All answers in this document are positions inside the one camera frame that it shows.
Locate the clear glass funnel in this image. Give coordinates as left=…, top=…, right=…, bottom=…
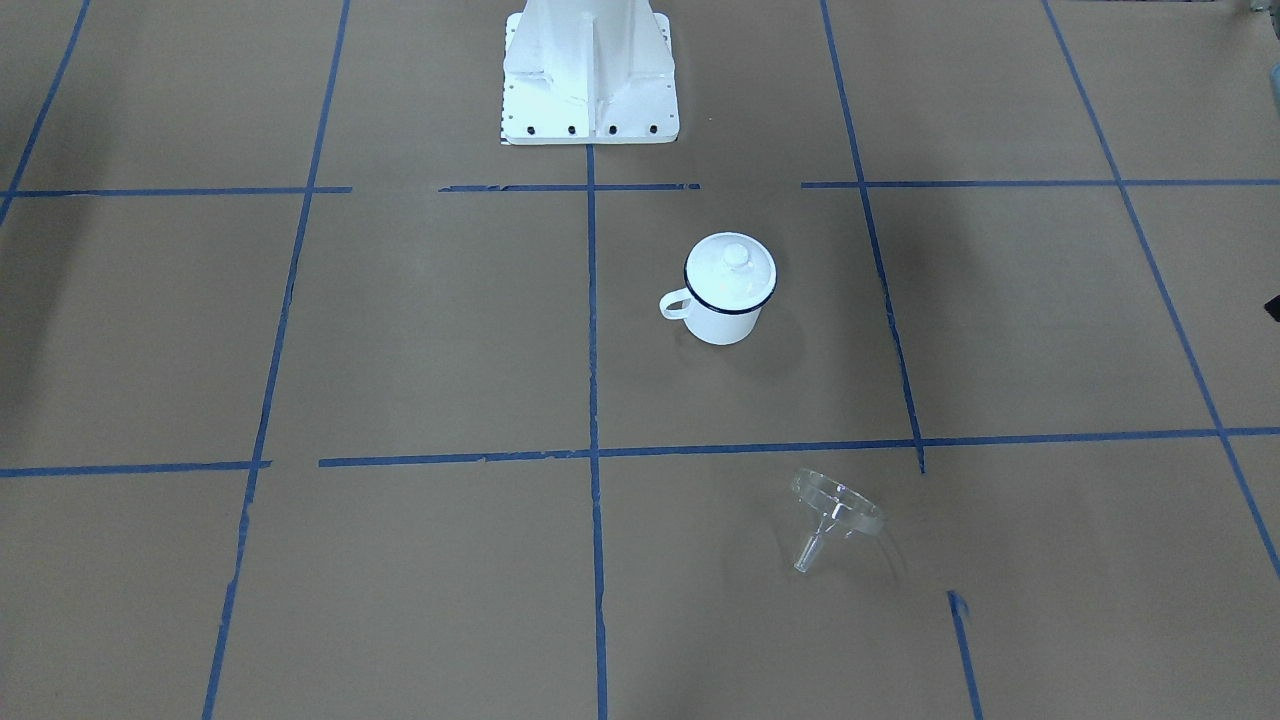
left=791, top=468, right=887, bottom=574

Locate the white enamel cup blue rim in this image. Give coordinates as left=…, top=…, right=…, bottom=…
left=658, top=272, right=777, bottom=346

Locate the white enamel cup lid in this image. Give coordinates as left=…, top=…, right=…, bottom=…
left=684, top=232, right=777, bottom=278

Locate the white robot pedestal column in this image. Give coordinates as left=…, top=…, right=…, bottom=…
left=500, top=1, right=681, bottom=146

